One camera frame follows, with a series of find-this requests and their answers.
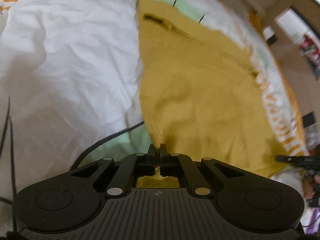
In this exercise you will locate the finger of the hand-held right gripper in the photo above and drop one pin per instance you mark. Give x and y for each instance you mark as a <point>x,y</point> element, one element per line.
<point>300,160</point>

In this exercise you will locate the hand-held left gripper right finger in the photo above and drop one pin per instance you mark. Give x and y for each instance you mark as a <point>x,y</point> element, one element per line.
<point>163,150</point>

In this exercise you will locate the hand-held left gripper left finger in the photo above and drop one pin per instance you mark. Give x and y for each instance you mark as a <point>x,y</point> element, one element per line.
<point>152,150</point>

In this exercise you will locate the mustard yellow knit sweater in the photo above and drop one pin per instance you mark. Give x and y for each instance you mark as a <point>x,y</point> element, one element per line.
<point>200,92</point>

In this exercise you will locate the person's right hand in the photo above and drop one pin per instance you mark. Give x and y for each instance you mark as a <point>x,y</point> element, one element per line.
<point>310,187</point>

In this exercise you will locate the colourful patterned bag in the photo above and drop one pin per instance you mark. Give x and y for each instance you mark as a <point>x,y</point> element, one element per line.
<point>311,52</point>

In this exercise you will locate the white leaf-print bed sheet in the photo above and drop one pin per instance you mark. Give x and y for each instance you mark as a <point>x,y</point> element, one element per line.
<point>70,67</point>

